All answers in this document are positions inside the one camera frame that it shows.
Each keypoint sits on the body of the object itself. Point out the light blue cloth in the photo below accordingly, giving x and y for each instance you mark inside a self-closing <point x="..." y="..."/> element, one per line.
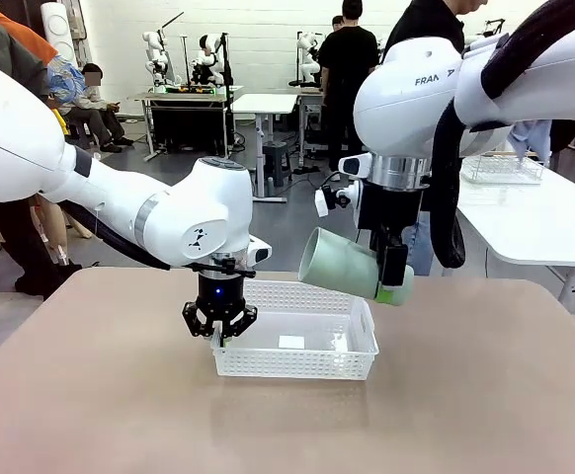
<point x="532" y="140"/>

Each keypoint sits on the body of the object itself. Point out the tall pale green cup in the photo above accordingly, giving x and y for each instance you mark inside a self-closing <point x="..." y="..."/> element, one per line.
<point x="342" y="266"/>

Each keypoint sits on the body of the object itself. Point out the mannequin in orange clothes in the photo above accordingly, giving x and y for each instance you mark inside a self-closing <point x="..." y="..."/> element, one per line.
<point x="25" y="34"/>

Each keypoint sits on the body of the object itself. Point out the figure in dark green jacket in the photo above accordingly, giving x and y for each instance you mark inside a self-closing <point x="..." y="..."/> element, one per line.
<point x="6" y="64"/>

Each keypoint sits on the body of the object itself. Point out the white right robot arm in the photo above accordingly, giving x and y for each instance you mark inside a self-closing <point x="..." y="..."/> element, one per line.
<point x="401" y="99"/>

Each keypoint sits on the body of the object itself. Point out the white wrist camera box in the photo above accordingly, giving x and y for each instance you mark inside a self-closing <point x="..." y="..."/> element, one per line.
<point x="260" y="252"/>
<point x="355" y="164"/>

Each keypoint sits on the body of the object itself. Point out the standing man in black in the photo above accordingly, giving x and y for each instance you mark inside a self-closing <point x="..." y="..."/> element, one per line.
<point x="347" y="74"/>

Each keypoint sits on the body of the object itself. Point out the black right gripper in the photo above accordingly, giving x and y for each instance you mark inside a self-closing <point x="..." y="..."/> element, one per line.
<point x="388" y="210"/>

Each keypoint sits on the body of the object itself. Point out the white humanoid robot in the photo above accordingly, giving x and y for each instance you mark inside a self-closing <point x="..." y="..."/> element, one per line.
<point x="309" y="54"/>
<point x="155" y="54"/>
<point x="204" y="56"/>

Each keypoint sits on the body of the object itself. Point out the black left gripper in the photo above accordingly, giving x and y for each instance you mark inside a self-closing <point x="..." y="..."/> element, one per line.
<point x="221" y="293"/>

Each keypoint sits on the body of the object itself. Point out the person with dark hair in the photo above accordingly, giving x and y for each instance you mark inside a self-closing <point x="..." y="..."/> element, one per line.
<point x="337" y="22"/>

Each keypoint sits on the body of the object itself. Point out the white perforated plastic basket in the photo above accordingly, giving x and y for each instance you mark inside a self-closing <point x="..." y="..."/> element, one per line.
<point x="292" y="363"/>

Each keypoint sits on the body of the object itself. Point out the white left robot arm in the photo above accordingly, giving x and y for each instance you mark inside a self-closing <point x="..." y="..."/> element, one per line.
<point x="203" y="207"/>

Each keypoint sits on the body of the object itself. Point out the white standing desk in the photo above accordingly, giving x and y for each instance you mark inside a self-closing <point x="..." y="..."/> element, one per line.
<point x="263" y="103"/>

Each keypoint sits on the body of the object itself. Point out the person in black top, jeans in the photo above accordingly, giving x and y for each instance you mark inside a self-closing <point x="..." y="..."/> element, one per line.
<point x="426" y="24"/>

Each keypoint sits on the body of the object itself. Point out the large white table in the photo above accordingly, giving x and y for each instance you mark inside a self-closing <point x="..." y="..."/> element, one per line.
<point x="529" y="222"/>

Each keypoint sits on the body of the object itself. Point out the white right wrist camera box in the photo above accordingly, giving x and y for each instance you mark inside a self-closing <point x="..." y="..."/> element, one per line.
<point x="355" y="164"/>

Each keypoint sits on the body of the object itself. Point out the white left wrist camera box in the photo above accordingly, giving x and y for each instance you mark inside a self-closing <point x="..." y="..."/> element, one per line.
<point x="260" y="252"/>

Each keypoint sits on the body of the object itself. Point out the seated person in grey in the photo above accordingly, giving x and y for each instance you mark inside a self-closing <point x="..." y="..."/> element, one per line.
<point x="92" y="103"/>

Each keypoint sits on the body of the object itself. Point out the grey plastic stool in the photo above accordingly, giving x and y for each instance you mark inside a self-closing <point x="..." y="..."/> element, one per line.
<point x="277" y="163"/>

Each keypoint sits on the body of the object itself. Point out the desk with black panel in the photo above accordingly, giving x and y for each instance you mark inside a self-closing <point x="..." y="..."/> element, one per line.
<point x="188" y="123"/>

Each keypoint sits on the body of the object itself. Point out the mannequin in blue patterned garment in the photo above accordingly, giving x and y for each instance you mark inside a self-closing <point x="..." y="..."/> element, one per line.
<point x="65" y="79"/>

